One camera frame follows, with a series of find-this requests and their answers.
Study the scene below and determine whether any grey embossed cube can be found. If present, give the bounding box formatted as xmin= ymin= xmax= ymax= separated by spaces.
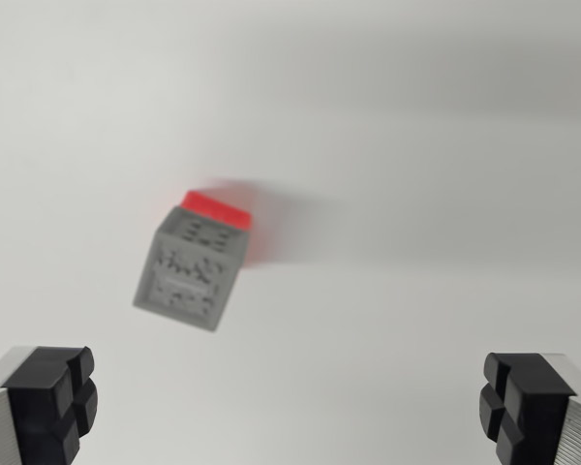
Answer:
xmin=132 ymin=204 xmax=251 ymax=333

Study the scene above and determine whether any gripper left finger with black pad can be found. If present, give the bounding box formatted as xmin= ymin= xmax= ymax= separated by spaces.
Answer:
xmin=0 ymin=345 xmax=100 ymax=465

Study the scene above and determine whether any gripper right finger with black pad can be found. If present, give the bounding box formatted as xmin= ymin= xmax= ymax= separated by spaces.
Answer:
xmin=477 ymin=352 xmax=581 ymax=465

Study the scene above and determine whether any red cube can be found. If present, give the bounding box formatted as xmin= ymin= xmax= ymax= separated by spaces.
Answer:
xmin=180 ymin=189 xmax=268 ymax=268

